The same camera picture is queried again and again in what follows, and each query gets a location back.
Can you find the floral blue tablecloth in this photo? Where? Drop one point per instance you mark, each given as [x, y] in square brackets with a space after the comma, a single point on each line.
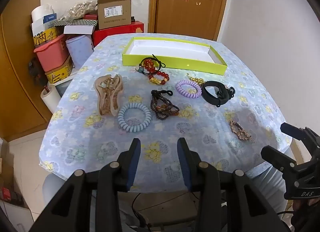
[200, 127]

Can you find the pink plastic basket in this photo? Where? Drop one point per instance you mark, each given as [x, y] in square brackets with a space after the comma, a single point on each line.
[52, 54]

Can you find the lavender cylindrical container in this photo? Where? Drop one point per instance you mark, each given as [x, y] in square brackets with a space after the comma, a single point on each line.
[78, 52]

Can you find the white paper roll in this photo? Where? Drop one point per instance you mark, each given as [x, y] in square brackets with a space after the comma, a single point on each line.
[51, 99]

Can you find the white and blue carton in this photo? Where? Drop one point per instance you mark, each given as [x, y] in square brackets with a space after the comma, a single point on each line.
[40, 17]

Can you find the gold pink hair barrette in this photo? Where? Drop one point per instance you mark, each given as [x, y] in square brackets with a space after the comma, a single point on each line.
[237, 129]

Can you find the large red gift box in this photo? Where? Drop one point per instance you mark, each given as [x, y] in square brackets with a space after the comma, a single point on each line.
[112, 33]

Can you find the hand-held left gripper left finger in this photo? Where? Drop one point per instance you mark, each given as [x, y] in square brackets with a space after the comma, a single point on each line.
[133, 164]

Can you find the open cardboard box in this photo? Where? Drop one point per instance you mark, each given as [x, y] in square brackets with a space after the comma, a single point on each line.
[112, 19]

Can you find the green striped box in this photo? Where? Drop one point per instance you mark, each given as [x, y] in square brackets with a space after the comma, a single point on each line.
[75, 22]

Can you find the beige hair claw clip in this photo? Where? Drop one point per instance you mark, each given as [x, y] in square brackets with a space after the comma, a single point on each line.
[107, 94]

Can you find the yellow-green cardboard tray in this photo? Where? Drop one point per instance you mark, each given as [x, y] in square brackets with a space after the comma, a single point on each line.
[175, 63]

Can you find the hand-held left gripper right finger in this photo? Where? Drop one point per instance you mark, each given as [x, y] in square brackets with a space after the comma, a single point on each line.
[183, 164]

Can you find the brown wooden cabinet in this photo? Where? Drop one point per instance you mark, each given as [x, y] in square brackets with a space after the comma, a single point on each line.
[15, 84]

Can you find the bag of gold beads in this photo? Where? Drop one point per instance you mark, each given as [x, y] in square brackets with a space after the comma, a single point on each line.
[80, 9]

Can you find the small red box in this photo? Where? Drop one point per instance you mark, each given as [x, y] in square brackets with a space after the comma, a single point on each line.
[90, 17]

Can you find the yellow tin with black print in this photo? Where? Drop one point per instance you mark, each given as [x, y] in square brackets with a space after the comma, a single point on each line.
[60, 73]
[45, 37]

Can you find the brown wooden door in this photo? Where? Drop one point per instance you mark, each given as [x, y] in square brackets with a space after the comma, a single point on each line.
[190, 9]

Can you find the translucent plastic storage box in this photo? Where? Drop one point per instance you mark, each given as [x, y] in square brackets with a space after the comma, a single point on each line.
[65, 84]

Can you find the dark hanging object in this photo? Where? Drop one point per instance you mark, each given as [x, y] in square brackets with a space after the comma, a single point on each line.
[36, 71]

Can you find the white flat box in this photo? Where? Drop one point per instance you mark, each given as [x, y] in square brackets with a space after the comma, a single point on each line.
[77, 29]

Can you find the black wide band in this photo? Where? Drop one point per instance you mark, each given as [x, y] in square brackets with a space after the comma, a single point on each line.
[208, 97]

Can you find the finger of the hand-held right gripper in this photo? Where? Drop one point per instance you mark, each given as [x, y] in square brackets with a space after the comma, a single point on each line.
[277, 158]
[295, 133]

